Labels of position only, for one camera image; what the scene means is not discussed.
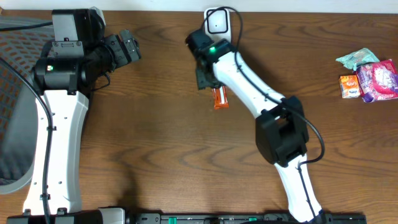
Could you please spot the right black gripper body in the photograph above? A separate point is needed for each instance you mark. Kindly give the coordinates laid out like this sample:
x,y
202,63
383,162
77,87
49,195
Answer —
x,y
206,81

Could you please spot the grey plastic mesh basket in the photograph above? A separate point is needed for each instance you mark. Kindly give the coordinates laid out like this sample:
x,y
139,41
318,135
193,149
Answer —
x,y
22,137

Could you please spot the teal snack packet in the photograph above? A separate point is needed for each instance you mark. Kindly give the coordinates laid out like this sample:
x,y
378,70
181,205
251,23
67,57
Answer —
x,y
358,58

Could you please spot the white barcode scanner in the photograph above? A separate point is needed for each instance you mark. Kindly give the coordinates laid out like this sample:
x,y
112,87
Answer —
x,y
218,24

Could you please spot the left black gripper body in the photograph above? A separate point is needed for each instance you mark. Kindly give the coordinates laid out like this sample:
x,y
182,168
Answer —
x,y
119,50

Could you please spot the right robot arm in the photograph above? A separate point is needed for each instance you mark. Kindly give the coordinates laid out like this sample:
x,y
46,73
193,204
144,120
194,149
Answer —
x,y
280,125

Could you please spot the small orange snack box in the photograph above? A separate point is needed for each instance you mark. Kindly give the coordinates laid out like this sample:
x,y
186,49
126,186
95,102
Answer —
x,y
349,86

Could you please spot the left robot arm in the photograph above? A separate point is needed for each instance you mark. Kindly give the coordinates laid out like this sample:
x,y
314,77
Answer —
x,y
62,81

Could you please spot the orange chocolate wafer bar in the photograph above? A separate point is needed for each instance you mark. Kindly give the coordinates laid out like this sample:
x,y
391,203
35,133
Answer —
x,y
220,98

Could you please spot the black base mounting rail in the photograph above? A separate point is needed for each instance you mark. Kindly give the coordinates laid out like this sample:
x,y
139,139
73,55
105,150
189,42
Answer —
x,y
273,218

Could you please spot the purple snack packet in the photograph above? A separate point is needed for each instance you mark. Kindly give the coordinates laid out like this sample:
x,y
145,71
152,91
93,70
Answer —
x,y
377,81

